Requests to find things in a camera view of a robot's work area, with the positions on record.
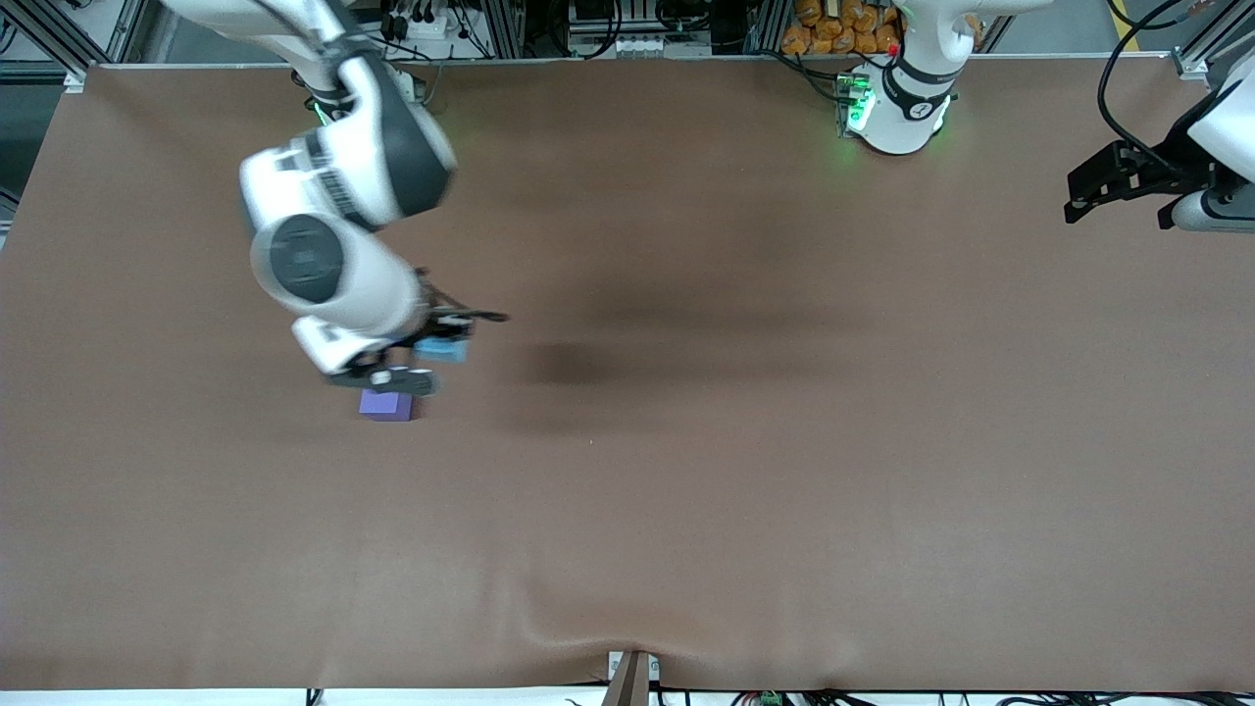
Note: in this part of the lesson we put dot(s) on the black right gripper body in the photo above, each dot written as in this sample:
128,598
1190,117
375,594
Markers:
440,320

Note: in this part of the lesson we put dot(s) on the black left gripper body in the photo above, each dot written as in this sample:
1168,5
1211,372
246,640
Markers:
1160,168

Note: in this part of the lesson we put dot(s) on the blue foam block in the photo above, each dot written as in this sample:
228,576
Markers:
443,350

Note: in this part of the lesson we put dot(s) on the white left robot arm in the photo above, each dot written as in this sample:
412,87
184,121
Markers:
912,108

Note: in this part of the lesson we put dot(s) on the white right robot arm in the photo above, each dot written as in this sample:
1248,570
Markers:
353,167

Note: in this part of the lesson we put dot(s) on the purple foam block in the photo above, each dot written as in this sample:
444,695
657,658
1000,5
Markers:
385,407

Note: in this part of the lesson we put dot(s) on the brown table cover sheet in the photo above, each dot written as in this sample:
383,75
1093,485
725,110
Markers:
686,490

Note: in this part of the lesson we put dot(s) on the orange objects pile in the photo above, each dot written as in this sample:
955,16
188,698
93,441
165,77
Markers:
833,29

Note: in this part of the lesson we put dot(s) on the white power strip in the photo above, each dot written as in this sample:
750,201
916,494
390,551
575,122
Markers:
645,45

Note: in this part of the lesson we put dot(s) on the green terminal connector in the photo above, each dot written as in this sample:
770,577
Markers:
770,698

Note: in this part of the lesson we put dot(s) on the aluminium frame post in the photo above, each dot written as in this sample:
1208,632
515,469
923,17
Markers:
59,44
1211,44

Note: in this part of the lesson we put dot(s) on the brown camera mount post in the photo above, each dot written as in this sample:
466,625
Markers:
628,681

